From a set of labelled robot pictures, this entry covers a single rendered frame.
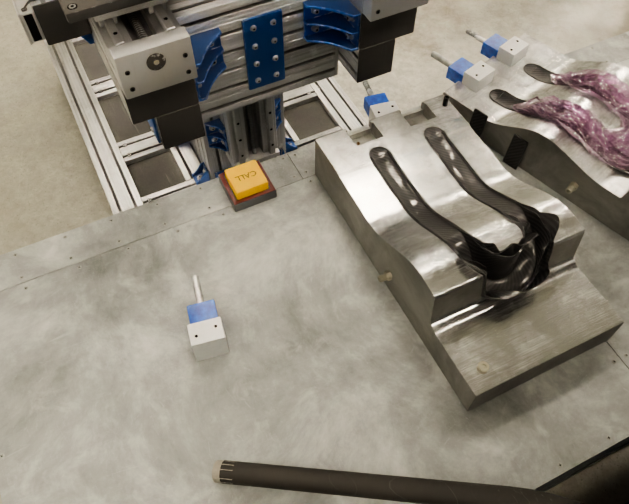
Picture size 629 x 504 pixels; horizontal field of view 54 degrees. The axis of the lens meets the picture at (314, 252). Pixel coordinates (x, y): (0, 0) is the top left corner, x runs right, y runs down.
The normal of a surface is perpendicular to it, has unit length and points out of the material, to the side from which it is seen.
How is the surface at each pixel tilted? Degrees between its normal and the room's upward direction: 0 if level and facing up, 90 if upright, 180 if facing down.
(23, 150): 0
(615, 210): 90
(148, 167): 0
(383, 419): 0
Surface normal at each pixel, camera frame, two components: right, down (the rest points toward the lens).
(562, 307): 0.00, -0.56
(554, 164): -0.73, 0.57
